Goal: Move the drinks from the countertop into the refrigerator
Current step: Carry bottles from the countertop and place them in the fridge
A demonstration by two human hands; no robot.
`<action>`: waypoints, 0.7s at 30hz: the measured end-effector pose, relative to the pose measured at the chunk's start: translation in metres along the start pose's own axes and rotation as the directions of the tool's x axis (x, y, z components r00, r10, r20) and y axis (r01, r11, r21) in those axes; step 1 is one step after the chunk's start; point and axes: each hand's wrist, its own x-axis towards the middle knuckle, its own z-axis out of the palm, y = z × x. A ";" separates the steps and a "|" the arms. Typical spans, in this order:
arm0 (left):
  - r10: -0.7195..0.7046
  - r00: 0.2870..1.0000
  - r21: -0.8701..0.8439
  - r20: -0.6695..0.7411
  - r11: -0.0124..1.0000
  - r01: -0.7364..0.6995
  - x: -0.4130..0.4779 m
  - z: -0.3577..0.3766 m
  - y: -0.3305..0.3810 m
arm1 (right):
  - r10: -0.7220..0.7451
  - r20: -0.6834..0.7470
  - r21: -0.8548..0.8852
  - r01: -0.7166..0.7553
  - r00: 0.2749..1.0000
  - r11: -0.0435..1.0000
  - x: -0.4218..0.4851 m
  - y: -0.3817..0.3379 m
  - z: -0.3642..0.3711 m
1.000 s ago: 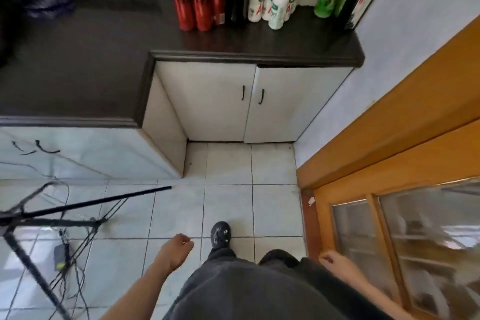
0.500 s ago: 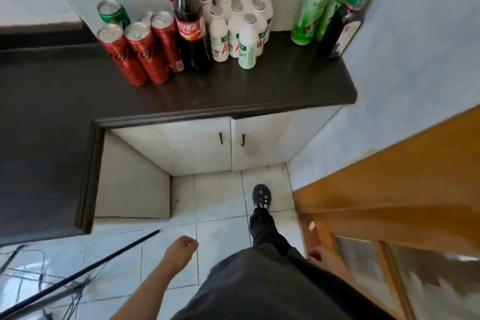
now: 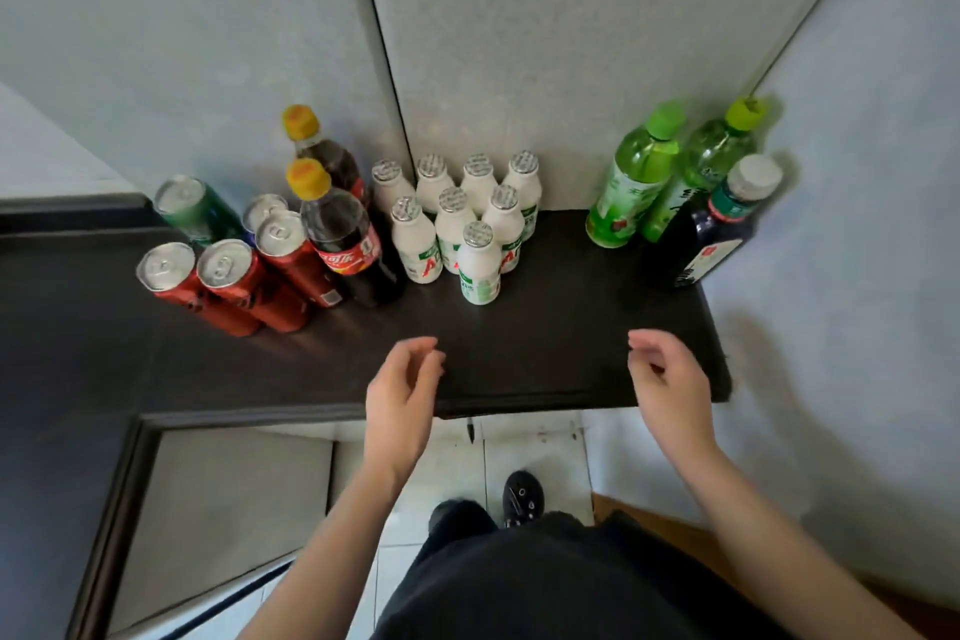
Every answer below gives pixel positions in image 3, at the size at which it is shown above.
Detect orange wooden door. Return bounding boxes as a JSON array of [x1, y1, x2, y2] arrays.
[[592, 493, 960, 640]]

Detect person's right forearm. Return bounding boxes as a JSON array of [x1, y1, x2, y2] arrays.
[[674, 451, 924, 640]]

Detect person's black trousers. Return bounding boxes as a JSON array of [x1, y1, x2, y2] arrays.
[[416, 499, 500, 566]]

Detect cluster of small white bottles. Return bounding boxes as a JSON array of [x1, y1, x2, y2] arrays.
[[371, 150, 544, 307]]

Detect person's right hand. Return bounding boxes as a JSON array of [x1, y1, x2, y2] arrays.
[[627, 328, 720, 474]]

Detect person's left hand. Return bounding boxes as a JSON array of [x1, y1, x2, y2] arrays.
[[363, 337, 448, 483]]

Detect white corner base cabinet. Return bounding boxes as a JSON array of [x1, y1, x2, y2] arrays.
[[108, 427, 335, 633]]

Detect person's black right shoe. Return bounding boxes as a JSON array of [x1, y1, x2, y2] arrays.
[[502, 470, 547, 528]]

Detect person's left forearm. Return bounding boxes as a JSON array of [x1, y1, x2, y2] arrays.
[[239, 463, 414, 640]]

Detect tall grey cabinet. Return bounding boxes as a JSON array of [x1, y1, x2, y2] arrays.
[[0, 0, 879, 213]]

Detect green Sprite can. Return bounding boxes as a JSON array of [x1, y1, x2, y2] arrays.
[[153, 174, 245, 247]]

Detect dark tea bottle pagoda label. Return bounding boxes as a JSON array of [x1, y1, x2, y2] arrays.
[[648, 153, 785, 291]]

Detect green tea bottle lime cap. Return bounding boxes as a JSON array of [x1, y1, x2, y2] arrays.
[[641, 96, 768, 243]]

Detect cola bottle yellow cap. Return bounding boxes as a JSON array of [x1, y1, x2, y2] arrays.
[[285, 157, 406, 309], [281, 104, 369, 206]]

